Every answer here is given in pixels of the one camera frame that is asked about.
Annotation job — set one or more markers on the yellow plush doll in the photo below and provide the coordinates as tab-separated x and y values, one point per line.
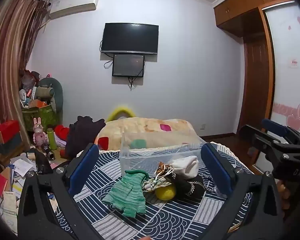
165	193

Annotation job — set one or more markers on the white cloth pouch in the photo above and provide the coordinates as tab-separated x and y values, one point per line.
186	166

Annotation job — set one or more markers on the dark purple plush cloth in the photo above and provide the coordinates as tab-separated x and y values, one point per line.
82	135

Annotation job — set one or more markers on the brown striped curtain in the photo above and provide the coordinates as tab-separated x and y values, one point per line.
10	67

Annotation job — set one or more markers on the red cloth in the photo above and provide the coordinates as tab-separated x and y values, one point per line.
62	132

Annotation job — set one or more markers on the pile of papers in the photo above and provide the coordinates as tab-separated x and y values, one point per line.
12	180

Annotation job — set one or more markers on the wooden wardrobe cabinet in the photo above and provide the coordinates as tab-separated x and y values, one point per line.
240	7

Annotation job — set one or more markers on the black knit cloth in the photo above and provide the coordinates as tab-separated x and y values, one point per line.
187	188

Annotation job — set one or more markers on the small black monitor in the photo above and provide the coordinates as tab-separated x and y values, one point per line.
128	65

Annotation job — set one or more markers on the white sliding door heart stickers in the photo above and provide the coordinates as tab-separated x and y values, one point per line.
290	92

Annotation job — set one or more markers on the clear plastic storage bin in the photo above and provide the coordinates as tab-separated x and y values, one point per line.
145	161

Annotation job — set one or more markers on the black flashlight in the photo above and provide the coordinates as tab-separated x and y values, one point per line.
48	152

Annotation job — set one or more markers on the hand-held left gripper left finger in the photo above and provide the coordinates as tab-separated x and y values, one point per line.
84	170

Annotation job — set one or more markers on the red box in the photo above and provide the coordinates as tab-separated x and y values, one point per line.
6	130

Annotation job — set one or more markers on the green storage box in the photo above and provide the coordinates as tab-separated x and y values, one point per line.
38	117

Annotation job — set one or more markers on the wall-mounted black television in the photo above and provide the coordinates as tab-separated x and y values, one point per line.
130	38

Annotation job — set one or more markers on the brown wooden door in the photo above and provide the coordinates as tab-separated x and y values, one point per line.
256	80

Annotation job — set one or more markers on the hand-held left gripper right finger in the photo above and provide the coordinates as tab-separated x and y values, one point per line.
216	171

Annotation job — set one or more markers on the white air conditioner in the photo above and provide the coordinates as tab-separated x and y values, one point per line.
72	3

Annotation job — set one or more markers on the beige blanket with coloured patches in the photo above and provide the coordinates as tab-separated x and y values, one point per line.
145	130

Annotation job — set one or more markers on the pile of toys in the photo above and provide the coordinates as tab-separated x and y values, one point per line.
30	90

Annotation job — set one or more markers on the green bottle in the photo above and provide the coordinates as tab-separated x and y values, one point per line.
51	138

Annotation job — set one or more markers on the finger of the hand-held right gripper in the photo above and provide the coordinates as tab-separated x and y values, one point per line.
275	127
257	136

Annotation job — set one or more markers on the grey plush toy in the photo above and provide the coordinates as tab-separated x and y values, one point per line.
53	90

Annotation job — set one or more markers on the blue white patterned bedspread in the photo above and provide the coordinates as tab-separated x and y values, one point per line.
165	220

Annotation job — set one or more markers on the person's right hand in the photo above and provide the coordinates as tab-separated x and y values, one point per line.
282	193

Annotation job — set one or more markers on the pink rabbit doll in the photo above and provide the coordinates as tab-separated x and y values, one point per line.
39	135

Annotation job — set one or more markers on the dark grey box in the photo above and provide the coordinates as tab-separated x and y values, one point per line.
11	143

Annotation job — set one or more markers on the white wall socket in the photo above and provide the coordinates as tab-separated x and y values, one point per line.
203	126

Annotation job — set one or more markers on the green knit glove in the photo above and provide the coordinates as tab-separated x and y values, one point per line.
126	195

